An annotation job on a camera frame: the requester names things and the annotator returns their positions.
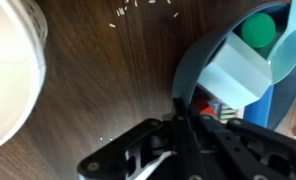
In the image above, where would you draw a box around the green round cap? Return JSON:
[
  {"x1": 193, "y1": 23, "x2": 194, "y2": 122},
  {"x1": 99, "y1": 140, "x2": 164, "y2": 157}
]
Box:
[{"x1": 240, "y1": 13, "x2": 276, "y2": 48}]

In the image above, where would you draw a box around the glass jar of rice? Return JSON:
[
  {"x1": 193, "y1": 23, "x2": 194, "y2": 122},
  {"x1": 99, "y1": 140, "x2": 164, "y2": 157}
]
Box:
[{"x1": 0, "y1": 0, "x2": 48, "y2": 147}]

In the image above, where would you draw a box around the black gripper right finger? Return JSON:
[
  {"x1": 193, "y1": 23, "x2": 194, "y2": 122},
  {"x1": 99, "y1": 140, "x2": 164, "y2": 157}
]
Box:
[{"x1": 189, "y1": 107, "x2": 296, "y2": 180}]

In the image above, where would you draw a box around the blue bowl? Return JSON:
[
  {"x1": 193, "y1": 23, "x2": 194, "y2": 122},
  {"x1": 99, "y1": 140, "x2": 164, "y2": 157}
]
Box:
[{"x1": 172, "y1": 2, "x2": 296, "y2": 130}]

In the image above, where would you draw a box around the light blue block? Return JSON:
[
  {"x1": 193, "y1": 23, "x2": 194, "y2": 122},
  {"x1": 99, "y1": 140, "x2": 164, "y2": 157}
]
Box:
[{"x1": 197, "y1": 33, "x2": 272, "y2": 109}]

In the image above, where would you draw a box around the teal spoon in bowl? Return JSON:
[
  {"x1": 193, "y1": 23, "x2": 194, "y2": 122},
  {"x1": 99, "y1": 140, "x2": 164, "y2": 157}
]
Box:
[{"x1": 267, "y1": 0, "x2": 296, "y2": 84}]

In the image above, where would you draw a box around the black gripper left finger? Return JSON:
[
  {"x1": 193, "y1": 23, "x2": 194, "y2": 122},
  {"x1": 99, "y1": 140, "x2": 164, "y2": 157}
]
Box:
[{"x1": 77, "y1": 98, "x2": 202, "y2": 180}]

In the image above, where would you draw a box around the round wooden table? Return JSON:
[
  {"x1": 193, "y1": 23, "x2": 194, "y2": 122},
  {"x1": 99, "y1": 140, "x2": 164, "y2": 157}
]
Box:
[{"x1": 0, "y1": 0, "x2": 286, "y2": 180}]

